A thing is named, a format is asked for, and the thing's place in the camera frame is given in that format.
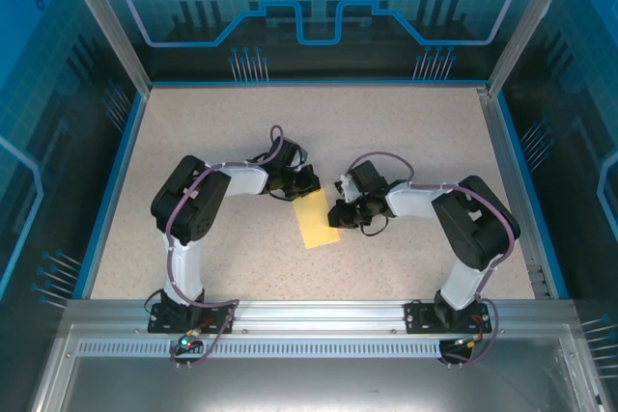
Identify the yellow cloth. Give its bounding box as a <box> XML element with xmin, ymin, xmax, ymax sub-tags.
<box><xmin>292</xmin><ymin>188</ymin><xmax>342</xmax><ymax>252</ymax></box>

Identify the blue table edge strip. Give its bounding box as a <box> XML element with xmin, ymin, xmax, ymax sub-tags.
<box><xmin>79</xmin><ymin>91</ymin><xmax>150</xmax><ymax>300</ymax></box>
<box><xmin>492</xmin><ymin>92</ymin><xmax>572</xmax><ymax>300</ymax></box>

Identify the silver metal front tray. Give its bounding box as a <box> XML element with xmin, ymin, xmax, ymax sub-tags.
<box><xmin>28</xmin><ymin>324</ymin><xmax>610</xmax><ymax>412</ymax></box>

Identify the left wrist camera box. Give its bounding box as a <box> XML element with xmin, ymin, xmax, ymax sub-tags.
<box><xmin>295</xmin><ymin>144</ymin><xmax>316</xmax><ymax>175</ymax></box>

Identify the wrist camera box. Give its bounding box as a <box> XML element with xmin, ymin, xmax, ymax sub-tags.
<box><xmin>295</xmin><ymin>144</ymin><xmax>316</xmax><ymax>175</ymax></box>
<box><xmin>335</xmin><ymin>172</ymin><xmax>357</xmax><ymax>202</ymax></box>

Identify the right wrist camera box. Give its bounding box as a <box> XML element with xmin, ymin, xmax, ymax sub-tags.
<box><xmin>335</xmin><ymin>172</ymin><xmax>357</xmax><ymax>202</ymax></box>

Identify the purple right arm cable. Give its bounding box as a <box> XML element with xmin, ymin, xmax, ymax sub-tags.
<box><xmin>345</xmin><ymin>151</ymin><xmax>516</xmax><ymax>368</ymax></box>

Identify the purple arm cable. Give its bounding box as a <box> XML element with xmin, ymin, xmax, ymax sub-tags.
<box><xmin>345</xmin><ymin>151</ymin><xmax>516</xmax><ymax>368</ymax></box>
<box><xmin>163</xmin><ymin>124</ymin><xmax>286</xmax><ymax>371</ymax></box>

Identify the aluminium mounting rail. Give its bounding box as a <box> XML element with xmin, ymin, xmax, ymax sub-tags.
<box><xmin>65</xmin><ymin>298</ymin><xmax>578</xmax><ymax>334</ymax></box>

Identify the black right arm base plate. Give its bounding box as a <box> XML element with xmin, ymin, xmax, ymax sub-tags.
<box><xmin>404</xmin><ymin>300</ymin><xmax>490</xmax><ymax>335</ymax></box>

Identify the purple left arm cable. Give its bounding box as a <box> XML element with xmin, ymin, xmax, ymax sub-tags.
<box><xmin>163</xmin><ymin>124</ymin><xmax>286</xmax><ymax>371</ymax></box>

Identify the slotted metal cable duct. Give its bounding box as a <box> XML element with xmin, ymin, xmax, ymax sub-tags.
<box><xmin>75</xmin><ymin>340</ymin><xmax>562</xmax><ymax>359</ymax></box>

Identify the aluminium side rail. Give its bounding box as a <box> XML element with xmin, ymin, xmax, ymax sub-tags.
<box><xmin>475</xmin><ymin>86</ymin><xmax>556</xmax><ymax>300</ymax></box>

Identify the cable connector with green light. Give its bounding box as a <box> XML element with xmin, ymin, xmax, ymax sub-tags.
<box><xmin>448</xmin><ymin>334</ymin><xmax>485</xmax><ymax>351</ymax></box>
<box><xmin>174</xmin><ymin>328</ymin><xmax>203</xmax><ymax>354</ymax></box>

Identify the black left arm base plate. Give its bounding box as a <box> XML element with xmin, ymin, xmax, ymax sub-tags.
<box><xmin>147</xmin><ymin>302</ymin><xmax>239</xmax><ymax>335</ymax></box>

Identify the aluminium frame post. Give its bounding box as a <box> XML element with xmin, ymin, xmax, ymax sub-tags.
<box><xmin>53</xmin><ymin>0</ymin><xmax>154</xmax><ymax>95</ymax></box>
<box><xmin>485</xmin><ymin>0</ymin><xmax>584</xmax><ymax>96</ymax></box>

